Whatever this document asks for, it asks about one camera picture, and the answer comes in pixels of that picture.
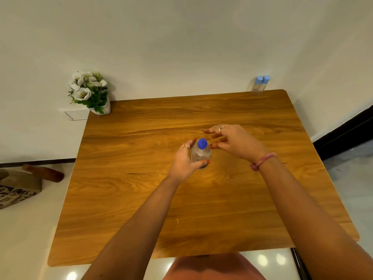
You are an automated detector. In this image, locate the white wall socket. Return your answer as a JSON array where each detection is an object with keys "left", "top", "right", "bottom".
[{"left": 58, "top": 107, "right": 90, "bottom": 121}]

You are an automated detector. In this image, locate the large clear solution bottle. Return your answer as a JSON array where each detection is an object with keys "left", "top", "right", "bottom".
[{"left": 191, "top": 138, "right": 212, "bottom": 170}]

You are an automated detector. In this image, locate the person's orange shirt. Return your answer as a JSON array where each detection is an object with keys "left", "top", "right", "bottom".
[{"left": 162, "top": 252, "right": 266, "bottom": 280}]

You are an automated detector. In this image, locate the person's left forearm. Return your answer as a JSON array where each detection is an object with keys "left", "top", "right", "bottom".
[{"left": 81, "top": 176, "right": 192, "bottom": 280}]

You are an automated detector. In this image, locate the pink wrist bracelet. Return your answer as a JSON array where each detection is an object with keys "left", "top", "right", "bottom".
[{"left": 250, "top": 152, "right": 277, "bottom": 172}]

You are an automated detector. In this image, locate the small clear bottle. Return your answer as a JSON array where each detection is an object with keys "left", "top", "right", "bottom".
[
  {"left": 258, "top": 75, "right": 271, "bottom": 93},
  {"left": 251, "top": 76, "right": 264, "bottom": 94}
]

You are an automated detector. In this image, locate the white flower potted plant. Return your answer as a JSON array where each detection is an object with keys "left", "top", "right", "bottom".
[{"left": 67, "top": 71, "right": 111, "bottom": 116}]

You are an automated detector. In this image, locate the person's right hand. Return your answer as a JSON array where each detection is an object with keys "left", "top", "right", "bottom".
[{"left": 202, "top": 124, "right": 271, "bottom": 166}]

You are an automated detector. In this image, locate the brown patterned bag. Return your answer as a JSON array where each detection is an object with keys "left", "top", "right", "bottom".
[{"left": 0, "top": 164, "right": 64, "bottom": 210}]

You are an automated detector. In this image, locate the person's right forearm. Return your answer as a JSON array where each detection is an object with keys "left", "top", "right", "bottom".
[{"left": 258, "top": 156, "right": 373, "bottom": 280}]

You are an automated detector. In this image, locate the person's left hand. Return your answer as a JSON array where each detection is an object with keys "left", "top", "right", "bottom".
[{"left": 167, "top": 138, "right": 211, "bottom": 186}]

